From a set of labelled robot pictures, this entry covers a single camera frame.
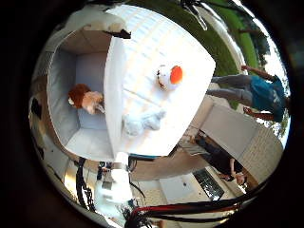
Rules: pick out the person in teal shirt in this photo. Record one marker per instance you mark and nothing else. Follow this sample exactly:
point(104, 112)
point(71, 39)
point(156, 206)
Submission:
point(262, 95)

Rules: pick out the white fabric container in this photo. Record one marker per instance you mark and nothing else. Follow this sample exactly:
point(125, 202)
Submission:
point(63, 95)

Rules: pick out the person in black shirt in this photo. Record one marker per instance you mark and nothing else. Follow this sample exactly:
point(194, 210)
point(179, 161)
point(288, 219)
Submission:
point(221, 160)

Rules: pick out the brown plush toy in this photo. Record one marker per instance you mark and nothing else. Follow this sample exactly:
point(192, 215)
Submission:
point(83, 95)

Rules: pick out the orange and white ball plush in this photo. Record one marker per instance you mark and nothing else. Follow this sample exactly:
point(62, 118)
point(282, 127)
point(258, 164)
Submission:
point(169, 77)

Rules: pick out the grey white plush toy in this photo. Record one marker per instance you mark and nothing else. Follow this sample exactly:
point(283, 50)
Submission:
point(139, 123)

